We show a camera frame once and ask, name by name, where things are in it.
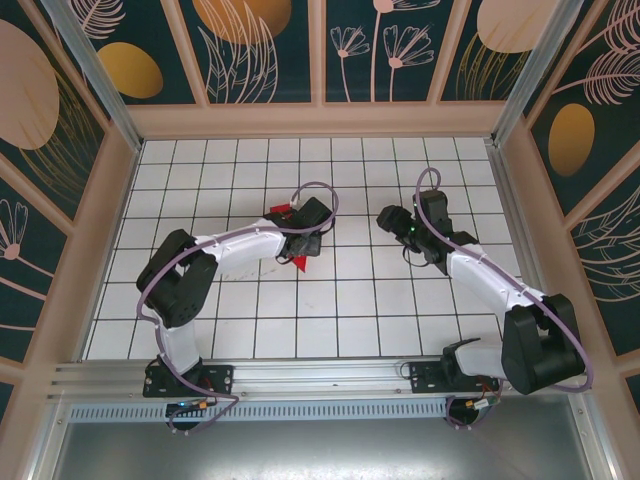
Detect aluminium mounting rail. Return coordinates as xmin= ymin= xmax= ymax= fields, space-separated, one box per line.
xmin=47 ymin=353 xmax=594 ymax=404

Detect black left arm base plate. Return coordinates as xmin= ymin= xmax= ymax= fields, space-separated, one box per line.
xmin=143 ymin=363 xmax=235 ymax=399

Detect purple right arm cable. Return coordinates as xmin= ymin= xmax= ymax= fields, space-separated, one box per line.
xmin=414 ymin=168 xmax=596 ymax=431

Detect wall panel orange oval large feathers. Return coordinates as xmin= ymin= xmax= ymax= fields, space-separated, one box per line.
xmin=522 ymin=0 xmax=640 ymax=217

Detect grey metal plate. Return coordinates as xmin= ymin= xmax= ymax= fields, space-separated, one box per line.
xmin=29 ymin=417 xmax=619 ymax=480

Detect aluminium side rail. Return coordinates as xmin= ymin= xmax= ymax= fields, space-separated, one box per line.
xmin=485 ymin=139 xmax=559 ymax=355

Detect slotted grey cable duct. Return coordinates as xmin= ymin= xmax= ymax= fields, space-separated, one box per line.
xmin=68 ymin=399 xmax=450 ymax=422

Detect wall panel pink circle gold lines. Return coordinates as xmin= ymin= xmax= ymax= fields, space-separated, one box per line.
xmin=438 ymin=0 xmax=556 ymax=104

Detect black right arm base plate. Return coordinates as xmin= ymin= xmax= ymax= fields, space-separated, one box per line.
xmin=408 ymin=360 xmax=500 ymax=396

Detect wall panel pink feather outlines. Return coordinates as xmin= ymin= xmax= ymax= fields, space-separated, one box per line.
xmin=564 ymin=162 xmax=640 ymax=357

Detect wall panel pink flowers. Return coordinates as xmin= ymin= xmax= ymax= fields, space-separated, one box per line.
xmin=323 ymin=0 xmax=459 ymax=105

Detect wall panel single pink flower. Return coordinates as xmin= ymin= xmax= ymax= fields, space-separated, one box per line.
xmin=0 ymin=152 xmax=71 ymax=364

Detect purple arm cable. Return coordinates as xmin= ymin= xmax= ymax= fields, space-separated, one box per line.
xmin=137 ymin=180 xmax=345 ymax=435
xmin=414 ymin=168 xmax=596 ymax=431

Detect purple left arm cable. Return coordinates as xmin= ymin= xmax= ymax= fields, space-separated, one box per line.
xmin=137 ymin=180 xmax=345 ymax=435

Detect wall panel large pink circle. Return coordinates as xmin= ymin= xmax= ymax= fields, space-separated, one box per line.
xmin=0 ymin=0 xmax=110 ymax=224

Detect aluminium corner post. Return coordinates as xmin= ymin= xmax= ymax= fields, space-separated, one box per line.
xmin=42 ymin=0 xmax=146 ymax=154
xmin=489 ymin=0 xmax=586 ymax=149

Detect red paper sheet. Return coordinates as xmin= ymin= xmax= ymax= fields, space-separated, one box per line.
xmin=268 ymin=202 xmax=326 ymax=273

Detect wall panel orange circle leaves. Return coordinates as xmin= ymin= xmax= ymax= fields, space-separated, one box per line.
xmin=178 ymin=0 xmax=315 ymax=106

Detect wall panel orange oval feather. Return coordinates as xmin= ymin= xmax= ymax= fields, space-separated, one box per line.
xmin=69 ymin=0 xmax=209 ymax=107

